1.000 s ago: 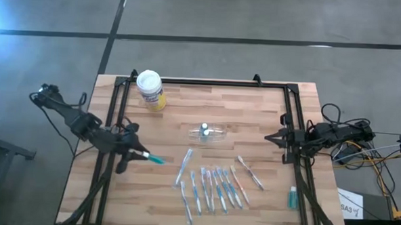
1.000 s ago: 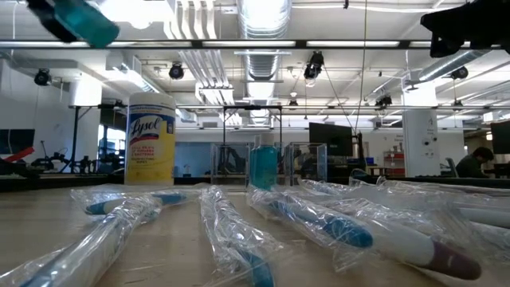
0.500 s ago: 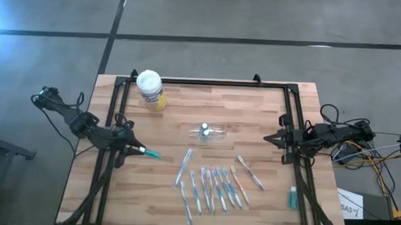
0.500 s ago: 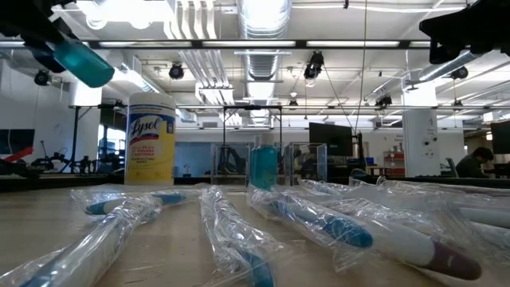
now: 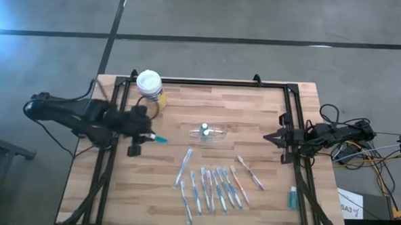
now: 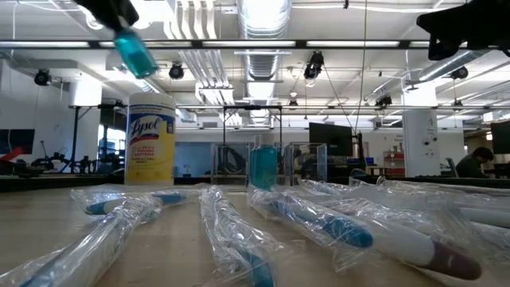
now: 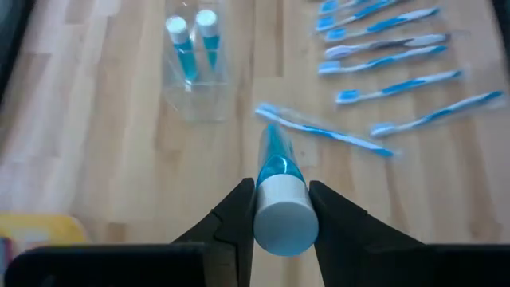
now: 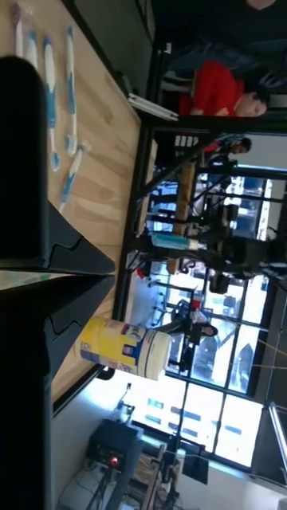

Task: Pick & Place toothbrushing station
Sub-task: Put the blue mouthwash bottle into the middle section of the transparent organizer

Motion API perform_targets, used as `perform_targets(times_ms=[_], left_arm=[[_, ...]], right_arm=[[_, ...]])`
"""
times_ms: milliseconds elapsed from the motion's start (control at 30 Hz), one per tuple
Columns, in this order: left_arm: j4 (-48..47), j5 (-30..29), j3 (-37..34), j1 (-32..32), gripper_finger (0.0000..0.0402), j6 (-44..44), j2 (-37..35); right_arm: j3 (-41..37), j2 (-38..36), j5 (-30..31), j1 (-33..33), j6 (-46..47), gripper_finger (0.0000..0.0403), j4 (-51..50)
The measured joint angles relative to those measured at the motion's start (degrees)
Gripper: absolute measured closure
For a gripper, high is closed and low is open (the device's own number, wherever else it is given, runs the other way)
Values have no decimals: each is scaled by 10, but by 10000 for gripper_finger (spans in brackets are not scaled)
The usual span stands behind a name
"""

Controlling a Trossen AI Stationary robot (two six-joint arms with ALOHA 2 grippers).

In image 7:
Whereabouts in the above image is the wrapped white purple toothbrush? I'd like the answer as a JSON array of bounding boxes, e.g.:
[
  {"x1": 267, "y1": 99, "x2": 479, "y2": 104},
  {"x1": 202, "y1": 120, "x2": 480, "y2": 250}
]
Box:
[{"x1": 324, "y1": 33, "x2": 451, "y2": 61}]

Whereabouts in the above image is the black aluminium table frame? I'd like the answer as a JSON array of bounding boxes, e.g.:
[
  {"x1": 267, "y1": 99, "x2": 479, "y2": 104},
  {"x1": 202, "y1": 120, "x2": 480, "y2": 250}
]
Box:
[{"x1": 0, "y1": 0, "x2": 510, "y2": 104}]

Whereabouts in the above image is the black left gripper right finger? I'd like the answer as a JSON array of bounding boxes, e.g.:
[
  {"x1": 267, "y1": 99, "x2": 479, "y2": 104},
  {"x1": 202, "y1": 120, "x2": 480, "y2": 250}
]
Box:
[{"x1": 309, "y1": 181, "x2": 431, "y2": 287}]

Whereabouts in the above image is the yellow Lysol wipes canister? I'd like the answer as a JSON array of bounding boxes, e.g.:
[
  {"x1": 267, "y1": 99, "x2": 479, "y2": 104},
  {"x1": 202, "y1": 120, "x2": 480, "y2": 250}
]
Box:
[{"x1": 0, "y1": 212, "x2": 89, "y2": 276}]

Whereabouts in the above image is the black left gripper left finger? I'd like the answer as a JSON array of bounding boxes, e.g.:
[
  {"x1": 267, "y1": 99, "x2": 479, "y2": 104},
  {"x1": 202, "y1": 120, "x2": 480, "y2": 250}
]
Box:
[{"x1": 173, "y1": 178, "x2": 256, "y2": 287}]

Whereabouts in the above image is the clear acrylic organizer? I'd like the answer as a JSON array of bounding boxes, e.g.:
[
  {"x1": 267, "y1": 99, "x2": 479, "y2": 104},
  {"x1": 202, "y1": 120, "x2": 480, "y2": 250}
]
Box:
[{"x1": 161, "y1": 0, "x2": 234, "y2": 123}]

